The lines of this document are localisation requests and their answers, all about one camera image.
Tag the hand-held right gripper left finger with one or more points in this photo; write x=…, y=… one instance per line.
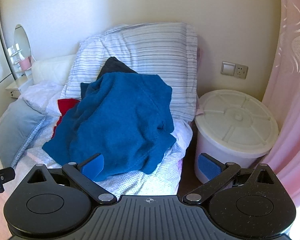
x=92, y=166

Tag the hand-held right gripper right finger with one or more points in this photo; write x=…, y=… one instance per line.
x=208, y=166

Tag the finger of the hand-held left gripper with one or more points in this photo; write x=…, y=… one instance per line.
x=5, y=174

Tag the blue knit sweater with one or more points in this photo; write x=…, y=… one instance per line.
x=120, y=120

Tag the grey-blue pillow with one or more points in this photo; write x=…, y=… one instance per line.
x=12, y=127

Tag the herringbone striped duvet cover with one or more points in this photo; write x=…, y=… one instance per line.
x=145, y=182

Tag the white lidded plastic bucket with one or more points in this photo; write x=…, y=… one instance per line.
x=237, y=120

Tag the red garment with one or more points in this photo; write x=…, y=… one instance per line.
x=65, y=106

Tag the white vanity table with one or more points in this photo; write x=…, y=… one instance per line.
x=17, y=86

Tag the white crinkled blanket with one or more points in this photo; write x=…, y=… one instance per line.
x=40, y=92

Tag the dark navy garment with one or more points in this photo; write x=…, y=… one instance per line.
x=112, y=67

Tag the pink patterned curtain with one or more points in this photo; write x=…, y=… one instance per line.
x=290, y=80

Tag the striped white pillow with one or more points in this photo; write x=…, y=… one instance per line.
x=152, y=50

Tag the beige wall switch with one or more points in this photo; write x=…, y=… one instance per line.
x=227, y=68

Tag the beige wall socket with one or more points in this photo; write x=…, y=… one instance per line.
x=241, y=71

